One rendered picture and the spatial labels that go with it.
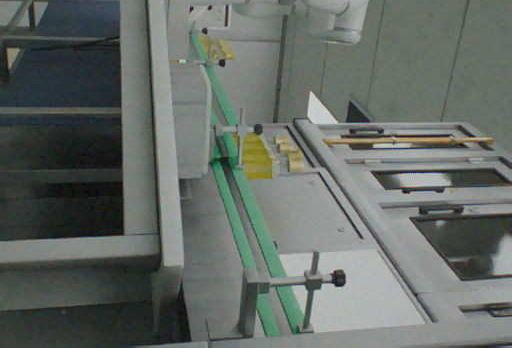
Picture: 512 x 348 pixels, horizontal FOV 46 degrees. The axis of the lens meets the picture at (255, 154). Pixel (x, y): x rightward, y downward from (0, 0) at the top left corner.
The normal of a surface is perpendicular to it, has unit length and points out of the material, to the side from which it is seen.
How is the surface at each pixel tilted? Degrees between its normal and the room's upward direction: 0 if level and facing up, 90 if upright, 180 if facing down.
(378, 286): 90
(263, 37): 90
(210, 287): 90
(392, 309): 90
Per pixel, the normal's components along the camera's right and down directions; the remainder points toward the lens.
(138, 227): 0.17, -0.56
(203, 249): 0.08, -0.90
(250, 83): 0.21, 0.43
